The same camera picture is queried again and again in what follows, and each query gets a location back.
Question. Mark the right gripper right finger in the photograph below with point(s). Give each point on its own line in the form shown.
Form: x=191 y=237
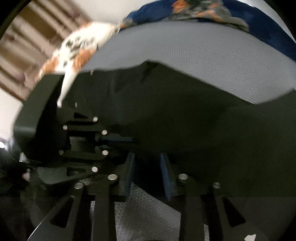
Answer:
x=206 y=213

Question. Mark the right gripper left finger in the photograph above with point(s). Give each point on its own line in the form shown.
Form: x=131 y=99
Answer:
x=89 y=213

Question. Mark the black denim pants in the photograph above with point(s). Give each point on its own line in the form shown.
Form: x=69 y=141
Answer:
x=152 y=109

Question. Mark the white floral pillow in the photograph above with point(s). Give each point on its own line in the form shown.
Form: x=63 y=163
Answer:
x=75 y=51

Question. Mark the wooden slatted headboard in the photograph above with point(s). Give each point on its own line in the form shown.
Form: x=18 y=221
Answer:
x=30 y=32

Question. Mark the grey mesh mattress cover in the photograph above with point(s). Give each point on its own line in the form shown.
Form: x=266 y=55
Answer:
x=230 y=59

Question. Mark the blue orange floral blanket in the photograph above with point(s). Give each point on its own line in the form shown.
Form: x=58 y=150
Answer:
x=231 y=13

